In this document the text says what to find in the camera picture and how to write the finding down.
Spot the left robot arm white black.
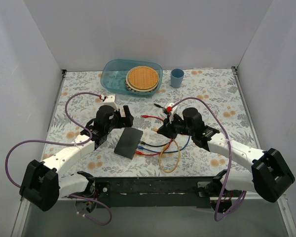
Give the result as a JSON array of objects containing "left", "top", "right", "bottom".
[{"left": 19, "top": 105, "right": 134, "bottom": 211}]

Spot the floral table mat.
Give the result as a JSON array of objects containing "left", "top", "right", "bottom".
[{"left": 43, "top": 69, "right": 258, "bottom": 177}]

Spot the black network switch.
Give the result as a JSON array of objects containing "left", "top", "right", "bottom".
[{"left": 114, "top": 127, "right": 143, "bottom": 159}]

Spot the black ethernet cable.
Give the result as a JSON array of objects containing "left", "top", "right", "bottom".
[{"left": 140, "top": 103, "right": 171, "bottom": 147}]

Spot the blue plastic cup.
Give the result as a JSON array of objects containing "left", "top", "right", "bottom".
[{"left": 170, "top": 69, "right": 184, "bottom": 88}]

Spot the yellow ethernet cable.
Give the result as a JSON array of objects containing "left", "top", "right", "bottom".
[{"left": 151, "top": 126, "right": 181, "bottom": 173}]

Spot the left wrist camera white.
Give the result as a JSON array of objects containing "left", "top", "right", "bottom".
[{"left": 103, "top": 94, "right": 118, "bottom": 111}]

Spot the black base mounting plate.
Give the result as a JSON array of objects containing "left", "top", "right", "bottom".
[{"left": 66, "top": 176, "right": 245, "bottom": 208}]

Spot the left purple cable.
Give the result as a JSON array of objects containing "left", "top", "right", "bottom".
[{"left": 4, "top": 92, "right": 112, "bottom": 226}]

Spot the woven wicker round plate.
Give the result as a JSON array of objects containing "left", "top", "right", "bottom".
[{"left": 125, "top": 66, "right": 160, "bottom": 93}]

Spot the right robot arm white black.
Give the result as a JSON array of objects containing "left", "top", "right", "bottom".
[{"left": 157, "top": 106, "right": 295, "bottom": 202}]

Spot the teal plastic tub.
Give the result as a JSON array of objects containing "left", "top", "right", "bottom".
[{"left": 101, "top": 59, "right": 163, "bottom": 97}]

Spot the aluminium frame rail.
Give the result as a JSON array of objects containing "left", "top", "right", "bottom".
[{"left": 20, "top": 180, "right": 287, "bottom": 201}]

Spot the red ethernet cable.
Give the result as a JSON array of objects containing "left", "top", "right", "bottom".
[{"left": 136, "top": 114, "right": 175, "bottom": 156}]

